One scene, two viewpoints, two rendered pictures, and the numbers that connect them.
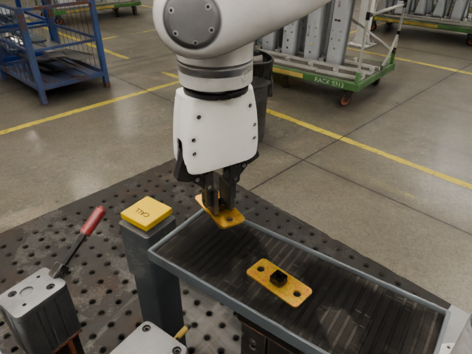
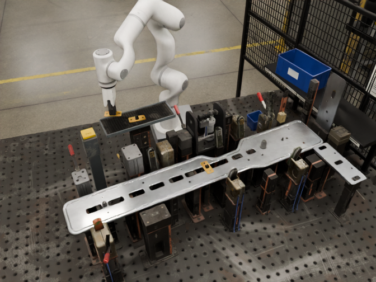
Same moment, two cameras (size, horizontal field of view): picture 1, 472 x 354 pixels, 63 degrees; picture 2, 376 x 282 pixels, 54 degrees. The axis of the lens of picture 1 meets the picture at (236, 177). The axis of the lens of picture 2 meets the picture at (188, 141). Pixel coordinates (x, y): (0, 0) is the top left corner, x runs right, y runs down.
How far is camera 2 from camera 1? 1.48 m
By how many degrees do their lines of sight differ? 49
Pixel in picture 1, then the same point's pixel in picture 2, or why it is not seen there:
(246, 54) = not seen: hidden behind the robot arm
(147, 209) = (88, 132)
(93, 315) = (55, 210)
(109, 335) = not seen: hidden behind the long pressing
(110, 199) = not seen: outside the picture
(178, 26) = (122, 76)
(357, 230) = (63, 126)
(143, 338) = (126, 149)
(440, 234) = (97, 100)
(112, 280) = (41, 200)
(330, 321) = (152, 116)
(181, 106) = (108, 92)
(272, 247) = (126, 115)
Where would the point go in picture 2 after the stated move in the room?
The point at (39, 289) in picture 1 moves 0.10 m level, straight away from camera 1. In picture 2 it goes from (81, 174) to (60, 176)
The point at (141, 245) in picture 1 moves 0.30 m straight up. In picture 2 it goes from (94, 141) to (83, 91)
